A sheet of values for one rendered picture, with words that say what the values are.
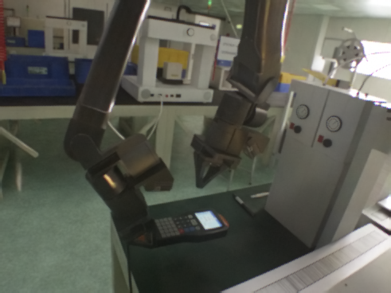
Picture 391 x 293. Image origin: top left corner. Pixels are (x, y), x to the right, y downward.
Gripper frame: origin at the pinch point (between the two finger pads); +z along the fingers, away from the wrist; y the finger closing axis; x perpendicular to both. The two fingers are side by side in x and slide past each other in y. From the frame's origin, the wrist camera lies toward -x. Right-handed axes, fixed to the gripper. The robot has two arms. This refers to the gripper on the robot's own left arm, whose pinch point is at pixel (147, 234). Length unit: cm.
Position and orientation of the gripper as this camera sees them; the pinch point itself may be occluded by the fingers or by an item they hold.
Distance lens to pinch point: 58.5
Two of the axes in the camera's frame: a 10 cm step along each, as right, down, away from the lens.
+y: -4.1, -4.0, 8.2
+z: 3.3, 7.7, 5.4
